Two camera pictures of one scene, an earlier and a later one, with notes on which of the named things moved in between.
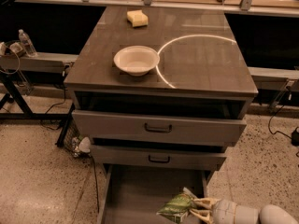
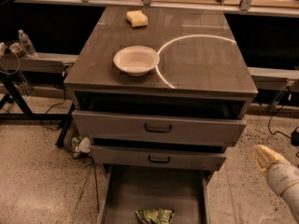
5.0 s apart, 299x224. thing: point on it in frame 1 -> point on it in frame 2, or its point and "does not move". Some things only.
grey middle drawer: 196,158 does not move
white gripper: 223,211 -> 279,175
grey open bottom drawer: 133,194 does not move
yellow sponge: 136,18 does not move
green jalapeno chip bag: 178,206 -> 156,216
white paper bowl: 136,60 does not move
